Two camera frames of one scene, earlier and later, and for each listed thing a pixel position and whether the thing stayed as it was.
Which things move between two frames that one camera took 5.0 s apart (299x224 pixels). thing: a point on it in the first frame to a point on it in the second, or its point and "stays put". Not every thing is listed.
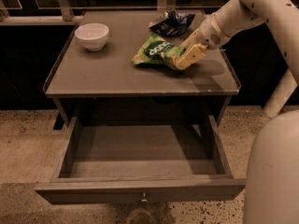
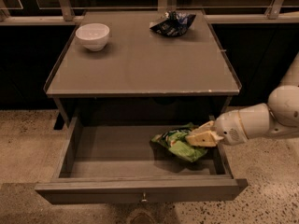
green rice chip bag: x=159 y=51 to x=176 y=141
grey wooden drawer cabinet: x=93 y=78 stays put
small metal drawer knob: x=144 y=200 stays put
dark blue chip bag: x=172 y=23 stays put
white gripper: x=207 y=32 to x=228 y=126
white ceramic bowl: x=92 y=36 stays put
